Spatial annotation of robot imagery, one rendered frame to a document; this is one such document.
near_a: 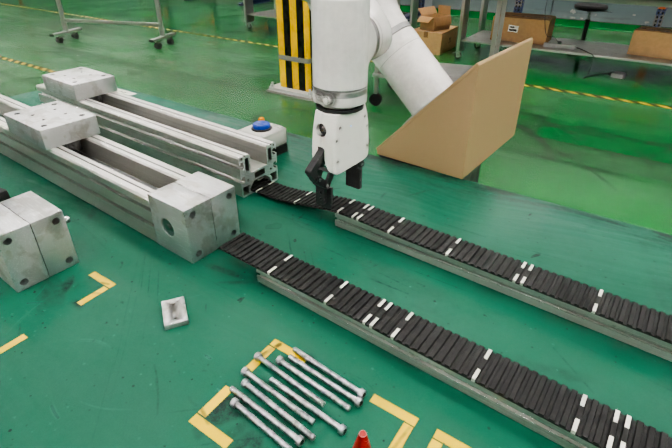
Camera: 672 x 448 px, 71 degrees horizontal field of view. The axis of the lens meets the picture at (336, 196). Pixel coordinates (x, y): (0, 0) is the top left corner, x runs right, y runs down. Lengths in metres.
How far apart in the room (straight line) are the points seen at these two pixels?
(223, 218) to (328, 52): 0.31
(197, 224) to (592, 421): 0.55
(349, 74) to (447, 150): 0.37
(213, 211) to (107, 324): 0.21
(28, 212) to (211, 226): 0.26
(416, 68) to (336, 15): 0.46
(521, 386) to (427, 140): 0.59
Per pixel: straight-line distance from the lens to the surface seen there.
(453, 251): 0.73
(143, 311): 0.71
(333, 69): 0.69
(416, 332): 0.59
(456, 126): 0.98
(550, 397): 0.57
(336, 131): 0.71
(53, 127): 1.05
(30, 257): 0.80
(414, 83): 1.11
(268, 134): 1.06
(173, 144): 1.04
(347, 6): 0.68
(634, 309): 0.71
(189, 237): 0.74
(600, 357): 0.68
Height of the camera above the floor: 1.23
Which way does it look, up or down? 29 degrees down
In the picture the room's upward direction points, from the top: straight up
